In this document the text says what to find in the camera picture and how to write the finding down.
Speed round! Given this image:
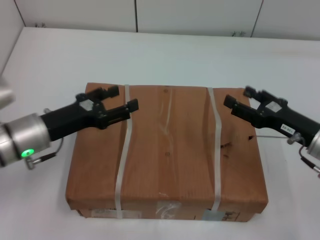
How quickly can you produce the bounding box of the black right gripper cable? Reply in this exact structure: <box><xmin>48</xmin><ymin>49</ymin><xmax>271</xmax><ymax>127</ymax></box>
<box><xmin>287</xmin><ymin>133</ymin><xmax>320</xmax><ymax>180</ymax></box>

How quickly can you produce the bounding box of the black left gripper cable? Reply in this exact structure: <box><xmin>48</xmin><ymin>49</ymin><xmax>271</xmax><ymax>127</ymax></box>
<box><xmin>24</xmin><ymin>138</ymin><xmax>65</xmax><ymax>170</ymax></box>

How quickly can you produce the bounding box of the brown cardboard box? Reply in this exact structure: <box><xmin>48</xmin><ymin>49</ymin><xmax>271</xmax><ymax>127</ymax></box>
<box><xmin>65</xmin><ymin>82</ymin><xmax>270</xmax><ymax>223</ymax></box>

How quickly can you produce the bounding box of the white plastic strapping band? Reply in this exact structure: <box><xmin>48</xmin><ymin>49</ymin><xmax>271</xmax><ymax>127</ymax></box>
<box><xmin>114</xmin><ymin>84</ymin><xmax>133</xmax><ymax>220</ymax></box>
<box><xmin>206</xmin><ymin>86</ymin><xmax>223</xmax><ymax>213</ymax></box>

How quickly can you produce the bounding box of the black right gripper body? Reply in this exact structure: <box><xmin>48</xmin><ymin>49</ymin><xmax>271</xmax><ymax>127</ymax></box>
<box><xmin>252</xmin><ymin>96</ymin><xmax>320</xmax><ymax>147</ymax></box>

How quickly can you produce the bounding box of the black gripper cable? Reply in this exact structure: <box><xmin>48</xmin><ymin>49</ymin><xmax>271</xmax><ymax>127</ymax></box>
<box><xmin>24</xmin><ymin>138</ymin><xmax>65</xmax><ymax>170</ymax></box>
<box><xmin>287</xmin><ymin>133</ymin><xmax>320</xmax><ymax>180</ymax></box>

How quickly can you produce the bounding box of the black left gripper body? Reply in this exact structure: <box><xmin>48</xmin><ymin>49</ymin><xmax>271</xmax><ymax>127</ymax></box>
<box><xmin>40</xmin><ymin>92</ymin><xmax>108</xmax><ymax>142</ymax></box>

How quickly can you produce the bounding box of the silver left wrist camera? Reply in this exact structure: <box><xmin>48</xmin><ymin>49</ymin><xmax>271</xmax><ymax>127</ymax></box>
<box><xmin>0</xmin><ymin>74</ymin><xmax>16</xmax><ymax>111</ymax></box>

